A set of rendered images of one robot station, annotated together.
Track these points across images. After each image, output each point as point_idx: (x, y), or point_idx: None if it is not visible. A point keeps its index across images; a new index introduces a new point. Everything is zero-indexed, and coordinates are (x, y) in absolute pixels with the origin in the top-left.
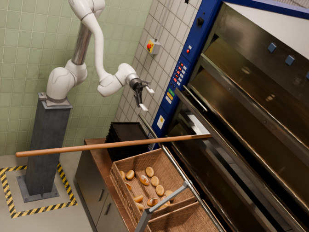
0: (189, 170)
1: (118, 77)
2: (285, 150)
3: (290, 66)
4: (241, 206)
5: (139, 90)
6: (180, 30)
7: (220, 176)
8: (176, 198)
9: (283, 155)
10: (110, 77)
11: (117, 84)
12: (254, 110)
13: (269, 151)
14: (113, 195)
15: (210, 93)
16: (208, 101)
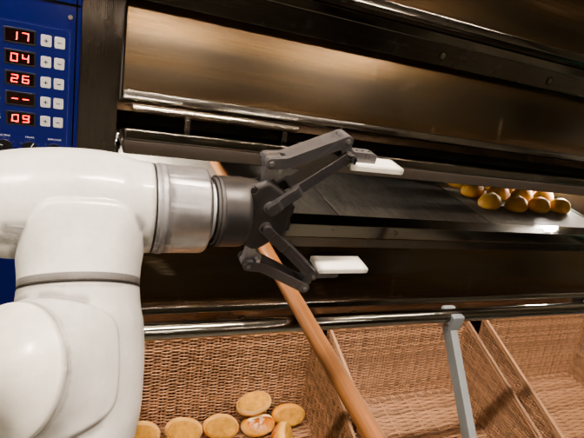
0: (244, 313)
1: (112, 267)
2: (487, 89)
3: None
4: (413, 259)
5: (288, 215)
6: None
7: (341, 252)
8: (264, 391)
9: (489, 101)
10: (75, 316)
11: (139, 306)
12: (408, 43)
13: (464, 114)
14: None
15: (231, 76)
16: (248, 104)
